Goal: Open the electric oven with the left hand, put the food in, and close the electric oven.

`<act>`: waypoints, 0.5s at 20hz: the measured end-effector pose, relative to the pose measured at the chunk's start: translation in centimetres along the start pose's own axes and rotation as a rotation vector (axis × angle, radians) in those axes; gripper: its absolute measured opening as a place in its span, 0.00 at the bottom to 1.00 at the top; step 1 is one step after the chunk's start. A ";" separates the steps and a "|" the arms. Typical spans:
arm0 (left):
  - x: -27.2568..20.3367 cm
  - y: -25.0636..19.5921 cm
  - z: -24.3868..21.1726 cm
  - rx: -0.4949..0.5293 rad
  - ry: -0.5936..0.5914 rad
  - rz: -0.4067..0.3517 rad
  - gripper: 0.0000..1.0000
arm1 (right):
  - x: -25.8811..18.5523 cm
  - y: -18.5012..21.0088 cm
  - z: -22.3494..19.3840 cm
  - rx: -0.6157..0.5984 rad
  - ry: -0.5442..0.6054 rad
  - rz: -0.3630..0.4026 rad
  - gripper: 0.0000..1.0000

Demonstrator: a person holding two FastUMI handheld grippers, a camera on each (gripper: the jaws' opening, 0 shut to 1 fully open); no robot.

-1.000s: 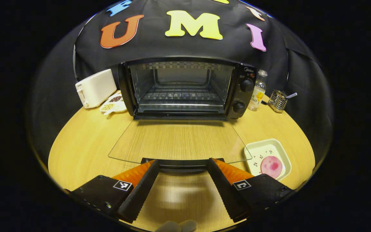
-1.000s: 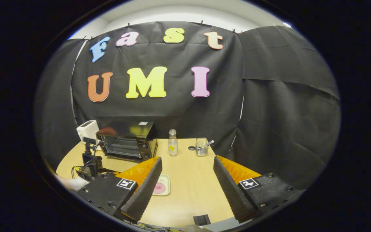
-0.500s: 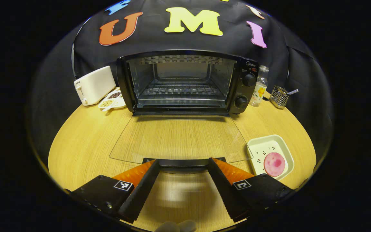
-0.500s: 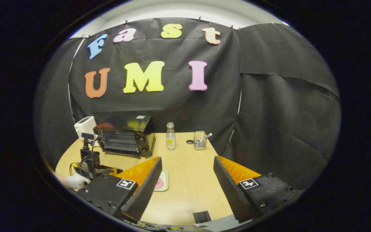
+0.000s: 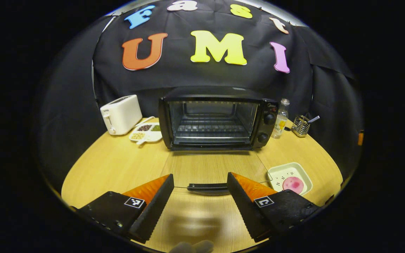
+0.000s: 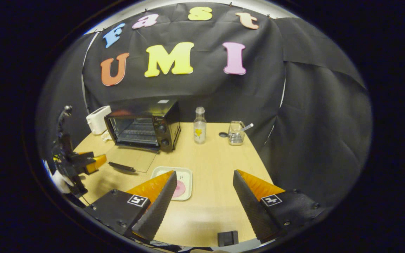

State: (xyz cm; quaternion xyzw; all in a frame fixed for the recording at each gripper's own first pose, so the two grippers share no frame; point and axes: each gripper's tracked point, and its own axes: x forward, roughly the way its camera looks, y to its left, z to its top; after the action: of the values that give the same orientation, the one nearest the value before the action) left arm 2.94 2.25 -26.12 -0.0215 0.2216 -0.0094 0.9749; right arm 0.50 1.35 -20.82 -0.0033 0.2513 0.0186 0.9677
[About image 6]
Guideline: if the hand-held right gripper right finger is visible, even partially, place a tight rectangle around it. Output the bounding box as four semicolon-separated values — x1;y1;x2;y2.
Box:
233;170;329;243

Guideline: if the pink round food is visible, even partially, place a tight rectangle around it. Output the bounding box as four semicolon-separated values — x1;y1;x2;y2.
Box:
173;180;186;198

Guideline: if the square cream plate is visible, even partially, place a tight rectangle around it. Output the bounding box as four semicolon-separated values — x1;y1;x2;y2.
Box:
151;166;193;201

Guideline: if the white toaster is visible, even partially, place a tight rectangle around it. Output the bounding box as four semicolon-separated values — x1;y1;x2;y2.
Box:
86;105;112;135

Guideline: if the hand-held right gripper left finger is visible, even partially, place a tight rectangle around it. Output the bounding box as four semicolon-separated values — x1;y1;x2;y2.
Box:
83;170;178;242

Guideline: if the small black box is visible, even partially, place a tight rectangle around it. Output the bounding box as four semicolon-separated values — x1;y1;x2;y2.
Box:
218;231;239;247

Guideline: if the black backdrop cloth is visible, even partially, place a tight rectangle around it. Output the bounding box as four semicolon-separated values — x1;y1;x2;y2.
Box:
37;2;372;208

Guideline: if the black electric oven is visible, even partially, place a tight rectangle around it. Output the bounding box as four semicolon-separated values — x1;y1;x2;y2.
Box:
104;99;182;173

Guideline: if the clear glass bottle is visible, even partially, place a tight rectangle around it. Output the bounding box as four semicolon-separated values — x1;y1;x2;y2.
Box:
193;107;207;144

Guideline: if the wire mesh holder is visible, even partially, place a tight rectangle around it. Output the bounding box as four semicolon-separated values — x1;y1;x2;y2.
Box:
228;121;246;146

